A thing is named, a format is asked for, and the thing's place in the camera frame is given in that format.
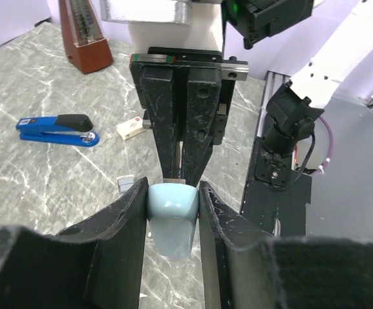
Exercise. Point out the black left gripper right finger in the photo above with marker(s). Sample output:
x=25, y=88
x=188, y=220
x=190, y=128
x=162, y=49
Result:
x=245, y=267

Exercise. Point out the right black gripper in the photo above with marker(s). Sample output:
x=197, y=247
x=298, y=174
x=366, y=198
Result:
x=199, y=93

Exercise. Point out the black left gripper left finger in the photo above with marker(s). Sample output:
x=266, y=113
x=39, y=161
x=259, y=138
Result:
x=96, y=263

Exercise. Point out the staple strip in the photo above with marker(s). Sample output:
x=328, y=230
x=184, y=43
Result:
x=125, y=182

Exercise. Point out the light blue white stapler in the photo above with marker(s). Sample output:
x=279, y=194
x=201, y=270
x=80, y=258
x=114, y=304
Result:
x=172, y=210

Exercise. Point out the blue black stapler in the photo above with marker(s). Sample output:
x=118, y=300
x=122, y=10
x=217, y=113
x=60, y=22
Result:
x=64, y=129

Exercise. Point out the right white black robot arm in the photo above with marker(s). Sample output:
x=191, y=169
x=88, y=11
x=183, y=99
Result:
x=299, y=102

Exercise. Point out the small staple box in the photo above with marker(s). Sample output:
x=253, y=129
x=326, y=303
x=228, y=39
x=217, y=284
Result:
x=130, y=128

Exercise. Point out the brown wooden metronome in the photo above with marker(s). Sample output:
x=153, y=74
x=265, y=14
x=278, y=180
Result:
x=84, y=43

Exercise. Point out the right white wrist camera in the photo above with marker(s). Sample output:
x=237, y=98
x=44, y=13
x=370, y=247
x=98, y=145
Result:
x=194, y=25

